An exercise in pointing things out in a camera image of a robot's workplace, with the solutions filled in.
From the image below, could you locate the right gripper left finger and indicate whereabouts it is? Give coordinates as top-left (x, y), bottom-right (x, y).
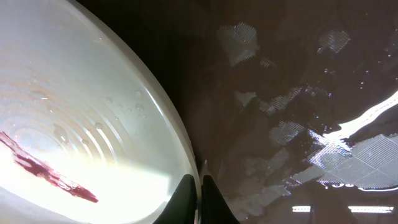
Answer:
top-left (154, 174), bottom-right (197, 224)

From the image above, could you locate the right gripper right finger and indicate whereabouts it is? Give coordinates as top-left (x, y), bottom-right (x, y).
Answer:
top-left (201, 175), bottom-right (239, 224)

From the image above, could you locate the white plate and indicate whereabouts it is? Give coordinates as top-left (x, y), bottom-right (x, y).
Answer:
top-left (1, 0), bottom-right (201, 223)

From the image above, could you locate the brown serving tray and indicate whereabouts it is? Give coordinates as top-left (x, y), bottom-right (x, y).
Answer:
top-left (83, 0), bottom-right (397, 223)

